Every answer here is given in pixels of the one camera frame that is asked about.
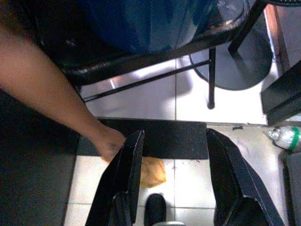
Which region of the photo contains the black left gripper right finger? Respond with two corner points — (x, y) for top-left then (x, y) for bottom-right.
(206, 128), (285, 226)

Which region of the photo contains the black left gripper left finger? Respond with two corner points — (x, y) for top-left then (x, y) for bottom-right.
(86, 129), (144, 226)

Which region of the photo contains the person's bare hand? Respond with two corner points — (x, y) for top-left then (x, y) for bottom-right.
(94, 122), (127, 164)

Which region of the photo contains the black floor mat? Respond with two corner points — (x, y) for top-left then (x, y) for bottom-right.
(76, 117), (207, 160)

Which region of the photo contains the clear bottle with green band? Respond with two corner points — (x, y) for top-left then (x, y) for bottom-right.
(263, 126), (301, 155)

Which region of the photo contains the white cabinet with black front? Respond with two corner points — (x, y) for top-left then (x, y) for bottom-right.
(260, 62), (301, 127)

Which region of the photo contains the black floor fan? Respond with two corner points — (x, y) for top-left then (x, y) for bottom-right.
(189, 0), (301, 91)

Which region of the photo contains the black metal chair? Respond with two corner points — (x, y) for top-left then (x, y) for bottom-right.
(58, 0), (259, 109)

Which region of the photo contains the brown counter with black top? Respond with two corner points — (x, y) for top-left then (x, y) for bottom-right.
(263, 4), (301, 73)

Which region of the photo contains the blue laundry basket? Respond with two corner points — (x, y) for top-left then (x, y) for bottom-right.
(89, 0), (247, 55)

